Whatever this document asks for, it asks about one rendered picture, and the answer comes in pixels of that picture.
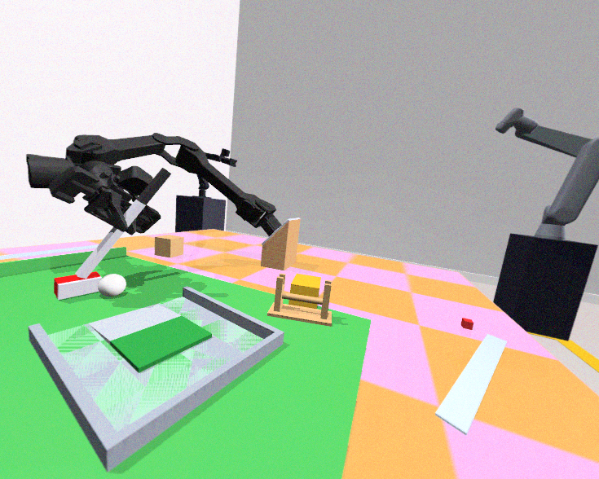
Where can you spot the white golf ball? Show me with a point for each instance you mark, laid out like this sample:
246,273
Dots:
111,285

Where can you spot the small red cube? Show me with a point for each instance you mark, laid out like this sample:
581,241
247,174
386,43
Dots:
467,323

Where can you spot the large green flat mat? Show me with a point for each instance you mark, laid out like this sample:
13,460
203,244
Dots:
287,417

